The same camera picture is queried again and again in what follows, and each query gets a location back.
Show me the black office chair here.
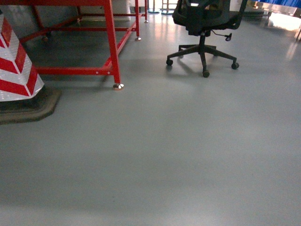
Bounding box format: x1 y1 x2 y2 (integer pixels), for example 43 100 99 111
166 0 247 78

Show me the red white traffic cone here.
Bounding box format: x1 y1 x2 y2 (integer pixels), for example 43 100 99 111
0 13 61 125

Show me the red metal table frame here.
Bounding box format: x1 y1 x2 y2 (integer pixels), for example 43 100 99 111
0 0 147 90

